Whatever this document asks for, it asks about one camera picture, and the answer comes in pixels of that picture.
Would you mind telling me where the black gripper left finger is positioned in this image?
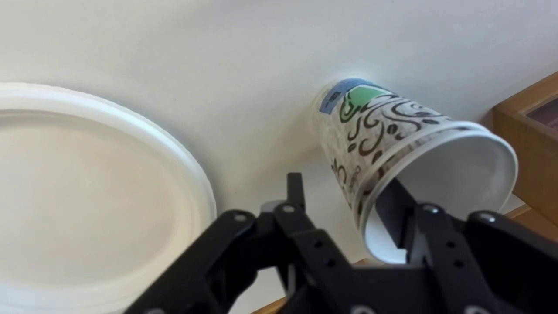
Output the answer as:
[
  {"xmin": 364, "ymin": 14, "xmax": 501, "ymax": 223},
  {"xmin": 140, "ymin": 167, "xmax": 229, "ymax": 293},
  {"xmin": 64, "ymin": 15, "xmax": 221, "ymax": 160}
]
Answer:
[{"xmin": 123, "ymin": 171, "xmax": 353, "ymax": 314}]

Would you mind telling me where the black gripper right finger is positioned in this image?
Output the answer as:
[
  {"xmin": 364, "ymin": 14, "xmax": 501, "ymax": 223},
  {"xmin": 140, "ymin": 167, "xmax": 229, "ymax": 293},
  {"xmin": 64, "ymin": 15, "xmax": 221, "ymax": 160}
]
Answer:
[{"xmin": 374, "ymin": 176, "xmax": 558, "ymax": 314}]

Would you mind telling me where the printed paper coffee cup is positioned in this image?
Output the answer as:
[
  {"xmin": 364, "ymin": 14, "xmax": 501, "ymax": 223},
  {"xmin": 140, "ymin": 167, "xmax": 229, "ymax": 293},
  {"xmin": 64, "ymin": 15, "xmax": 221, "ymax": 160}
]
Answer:
[{"xmin": 315, "ymin": 76, "xmax": 520, "ymax": 265}]

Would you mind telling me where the wooden tea box tray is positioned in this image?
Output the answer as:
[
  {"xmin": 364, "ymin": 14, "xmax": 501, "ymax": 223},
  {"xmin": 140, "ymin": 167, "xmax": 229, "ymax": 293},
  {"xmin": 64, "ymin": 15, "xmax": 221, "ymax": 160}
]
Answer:
[{"xmin": 480, "ymin": 69, "xmax": 558, "ymax": 230}]

